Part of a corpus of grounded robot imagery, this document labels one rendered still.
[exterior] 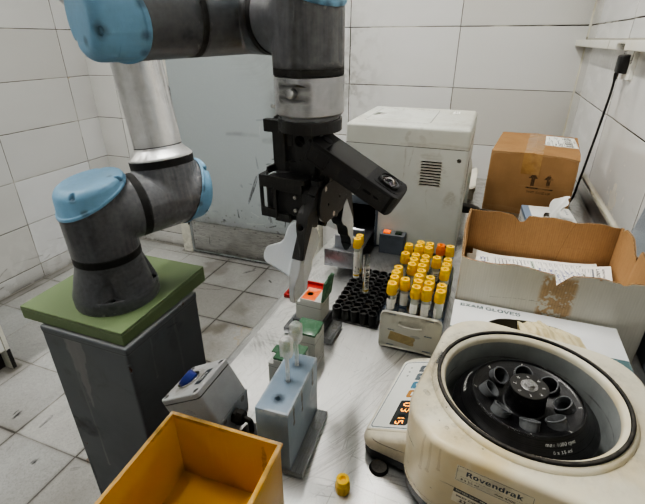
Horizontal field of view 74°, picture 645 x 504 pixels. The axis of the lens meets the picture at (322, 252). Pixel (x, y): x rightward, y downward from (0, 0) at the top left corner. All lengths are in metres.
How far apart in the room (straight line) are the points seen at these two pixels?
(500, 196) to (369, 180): 0.97
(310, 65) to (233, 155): 2.25
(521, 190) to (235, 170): 1.79
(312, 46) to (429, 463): 0.43
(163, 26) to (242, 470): 0.46
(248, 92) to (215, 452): 2.21
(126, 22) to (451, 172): 0.72
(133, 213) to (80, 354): 0.28
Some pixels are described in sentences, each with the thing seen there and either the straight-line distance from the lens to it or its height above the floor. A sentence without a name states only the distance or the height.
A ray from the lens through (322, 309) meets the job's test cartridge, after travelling 0.73.
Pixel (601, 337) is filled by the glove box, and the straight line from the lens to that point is 0.77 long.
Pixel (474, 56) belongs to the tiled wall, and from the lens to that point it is 2.27.
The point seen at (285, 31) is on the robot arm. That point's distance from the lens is 0.46.
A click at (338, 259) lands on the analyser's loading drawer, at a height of 0.91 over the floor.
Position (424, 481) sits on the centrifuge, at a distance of 0.52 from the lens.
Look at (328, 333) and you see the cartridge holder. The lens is 0.75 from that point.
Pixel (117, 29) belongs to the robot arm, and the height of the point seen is 1.35.
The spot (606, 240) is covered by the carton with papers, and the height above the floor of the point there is 0.99.
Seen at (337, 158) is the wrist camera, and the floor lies 1.23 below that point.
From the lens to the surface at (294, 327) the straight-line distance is 0.51.
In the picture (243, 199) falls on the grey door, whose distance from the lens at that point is 2.74.
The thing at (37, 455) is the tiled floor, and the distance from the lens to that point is 1.99.
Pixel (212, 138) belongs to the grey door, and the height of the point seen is 0.81.
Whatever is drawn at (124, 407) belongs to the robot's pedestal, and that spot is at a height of 0.73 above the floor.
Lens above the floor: 1.34
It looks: 26 degrees down
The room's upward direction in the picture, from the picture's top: straight up
